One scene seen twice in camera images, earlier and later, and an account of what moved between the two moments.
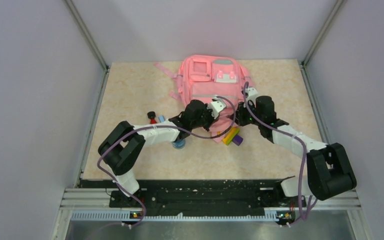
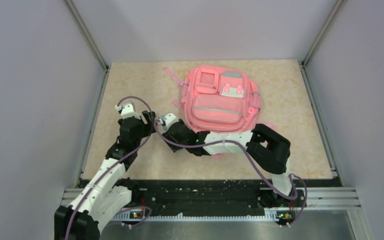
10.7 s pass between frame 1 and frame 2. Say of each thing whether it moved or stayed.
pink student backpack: moved
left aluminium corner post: stayed
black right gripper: moved
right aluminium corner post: stayed
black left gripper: moved
